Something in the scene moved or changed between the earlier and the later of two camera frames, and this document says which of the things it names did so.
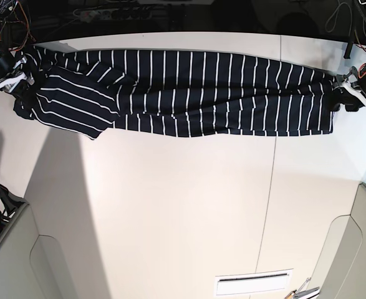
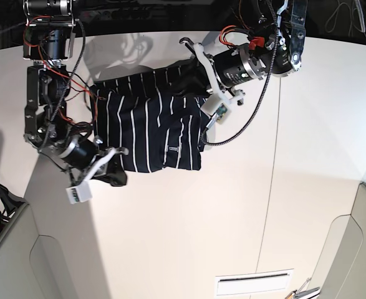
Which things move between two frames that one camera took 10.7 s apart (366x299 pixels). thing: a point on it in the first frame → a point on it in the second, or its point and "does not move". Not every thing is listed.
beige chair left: x=25 y=265 does not move
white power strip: x=110 y=14 does not move
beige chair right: x=350 y=266 does not move
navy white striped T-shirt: x=175 y=93 → x=155 y=119
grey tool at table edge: x=312 y=293 does not move
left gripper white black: x=0 y=69 → x=86 y=156
